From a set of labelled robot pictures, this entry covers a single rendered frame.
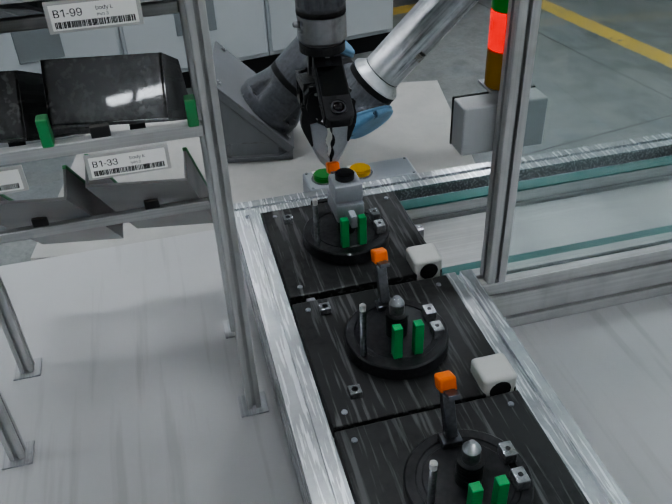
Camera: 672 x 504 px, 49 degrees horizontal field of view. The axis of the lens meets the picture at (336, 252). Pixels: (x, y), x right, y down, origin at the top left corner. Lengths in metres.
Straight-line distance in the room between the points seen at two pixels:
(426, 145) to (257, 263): 0.66
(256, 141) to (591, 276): 0.79
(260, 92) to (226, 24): 2.58
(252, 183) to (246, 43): 2.73
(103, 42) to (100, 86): 3.23
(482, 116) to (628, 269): 0.40
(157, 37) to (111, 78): 3.28
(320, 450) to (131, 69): 0.49
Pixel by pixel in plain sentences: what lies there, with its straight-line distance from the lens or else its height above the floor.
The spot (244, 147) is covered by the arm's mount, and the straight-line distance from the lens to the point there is 1.65.
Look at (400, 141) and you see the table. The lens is 1.72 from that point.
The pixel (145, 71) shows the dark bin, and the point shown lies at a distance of 0.85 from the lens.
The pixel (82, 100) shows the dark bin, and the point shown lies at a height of 1.33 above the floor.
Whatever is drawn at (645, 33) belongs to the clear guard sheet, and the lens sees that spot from 1.06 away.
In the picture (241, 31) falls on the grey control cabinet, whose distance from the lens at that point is 4.24.
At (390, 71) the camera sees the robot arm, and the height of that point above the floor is 1.08.
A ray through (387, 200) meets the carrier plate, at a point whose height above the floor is 0.97.
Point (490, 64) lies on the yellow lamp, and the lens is 0.99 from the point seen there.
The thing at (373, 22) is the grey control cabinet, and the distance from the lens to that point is 4.55.
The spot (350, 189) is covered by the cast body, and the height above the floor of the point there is 1.08.
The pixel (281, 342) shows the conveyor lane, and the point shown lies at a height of 0.96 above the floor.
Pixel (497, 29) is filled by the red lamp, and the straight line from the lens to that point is 0.97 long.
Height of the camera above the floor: 1.66
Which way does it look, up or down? 36 degrees down
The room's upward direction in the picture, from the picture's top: 2 degrees counter-clockwise
